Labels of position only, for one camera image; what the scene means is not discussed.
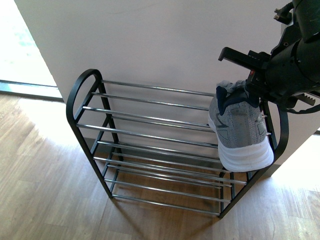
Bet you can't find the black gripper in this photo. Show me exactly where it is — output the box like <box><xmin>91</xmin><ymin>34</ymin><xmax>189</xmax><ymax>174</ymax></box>
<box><xmin>219</xmin><ymin>24</ymin><xmax>316</xmax><ymax>111</ymax></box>

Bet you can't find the grey knit sneaker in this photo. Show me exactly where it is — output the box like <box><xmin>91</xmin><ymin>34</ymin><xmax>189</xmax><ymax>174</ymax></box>
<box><xmin>208</xmin><ymin>80</ymin><xmax>274</xmax><ymax>173</ymax></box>

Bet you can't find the black metal shoe rack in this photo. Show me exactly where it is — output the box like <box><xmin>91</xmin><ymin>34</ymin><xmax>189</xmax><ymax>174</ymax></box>
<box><xmin>66</xmin><ymin>69</ymin><xmax>276</xmax><ymax>218</ymax></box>

